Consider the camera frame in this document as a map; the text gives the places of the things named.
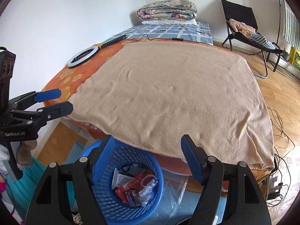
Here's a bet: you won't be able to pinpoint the clear plastic sheet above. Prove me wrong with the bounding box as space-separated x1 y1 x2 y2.
150 169 188 223

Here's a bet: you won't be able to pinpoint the person's teal pants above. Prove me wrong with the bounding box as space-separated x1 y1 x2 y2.
7 156 79 216

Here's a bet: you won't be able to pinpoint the white ring light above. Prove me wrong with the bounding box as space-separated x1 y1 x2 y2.
67 46 98 69

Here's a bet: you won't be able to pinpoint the black floor cables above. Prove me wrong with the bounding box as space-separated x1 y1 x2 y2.
269 127 296 208

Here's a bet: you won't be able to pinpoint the whitish plastic ring piece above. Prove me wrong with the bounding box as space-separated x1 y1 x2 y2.
138 175 158 204

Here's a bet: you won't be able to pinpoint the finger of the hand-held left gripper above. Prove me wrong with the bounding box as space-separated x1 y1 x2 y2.
10 101 74 129
8 88 62 111

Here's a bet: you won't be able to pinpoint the red cardboard box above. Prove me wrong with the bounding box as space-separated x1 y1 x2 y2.
116 171 147 200

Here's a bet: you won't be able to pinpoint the blue plaid bed sheet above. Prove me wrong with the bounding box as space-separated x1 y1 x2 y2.
106 21 214 45

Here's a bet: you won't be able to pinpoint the light blue floor mat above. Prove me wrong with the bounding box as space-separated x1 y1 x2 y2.
183 187 228 225

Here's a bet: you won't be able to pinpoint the striped garment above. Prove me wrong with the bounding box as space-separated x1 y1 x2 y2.
250 33 277 50

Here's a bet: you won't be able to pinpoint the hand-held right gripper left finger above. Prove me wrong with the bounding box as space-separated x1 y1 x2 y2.
25 135 116 225

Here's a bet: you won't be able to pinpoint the yellowish floor cable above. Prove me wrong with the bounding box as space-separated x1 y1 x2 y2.
269 108 289 139

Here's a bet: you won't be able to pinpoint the white power strip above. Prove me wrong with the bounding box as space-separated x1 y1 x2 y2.
265 178 285 200

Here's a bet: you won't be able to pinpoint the folded floral quilt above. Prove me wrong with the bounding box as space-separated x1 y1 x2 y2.
137 0 198 21

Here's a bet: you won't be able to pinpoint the black tripod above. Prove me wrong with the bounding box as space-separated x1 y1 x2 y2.
98 35 127 50

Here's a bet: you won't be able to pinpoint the beige garment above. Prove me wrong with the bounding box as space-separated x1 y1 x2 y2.
229 18 257 37

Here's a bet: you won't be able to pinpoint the green white striped towel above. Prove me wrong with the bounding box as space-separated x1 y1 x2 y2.
282 0 300 51

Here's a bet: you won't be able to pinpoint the folded white cloth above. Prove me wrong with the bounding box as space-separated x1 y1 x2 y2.
141 19 197 25

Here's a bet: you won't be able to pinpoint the blue plastic basket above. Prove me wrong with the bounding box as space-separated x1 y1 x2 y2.
78 139 164 225

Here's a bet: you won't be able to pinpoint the beige fleece blanket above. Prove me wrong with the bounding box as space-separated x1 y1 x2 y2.
68 42 275 170

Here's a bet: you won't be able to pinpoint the dark chocolate bar wrapper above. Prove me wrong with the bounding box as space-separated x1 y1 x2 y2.
122 192 141 207

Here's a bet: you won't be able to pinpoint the black cable with remote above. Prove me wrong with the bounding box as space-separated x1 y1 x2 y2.
127 34 184 42

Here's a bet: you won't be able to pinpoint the orange printed bed sheet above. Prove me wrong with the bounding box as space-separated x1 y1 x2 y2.
42 40 266 191

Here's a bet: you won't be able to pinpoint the person's left hand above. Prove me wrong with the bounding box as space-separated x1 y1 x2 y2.
16 140 38 170

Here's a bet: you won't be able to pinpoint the black folding chair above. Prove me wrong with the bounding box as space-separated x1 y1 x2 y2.
221 0 284 79

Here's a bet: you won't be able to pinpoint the yellow plastic crate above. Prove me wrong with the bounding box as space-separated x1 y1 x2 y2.
287 46 300 71

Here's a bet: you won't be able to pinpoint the white printed snack packet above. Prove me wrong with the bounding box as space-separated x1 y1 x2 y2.
111 168 132 190

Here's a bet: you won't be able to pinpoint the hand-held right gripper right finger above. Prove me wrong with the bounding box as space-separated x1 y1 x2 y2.
180 134 273 225

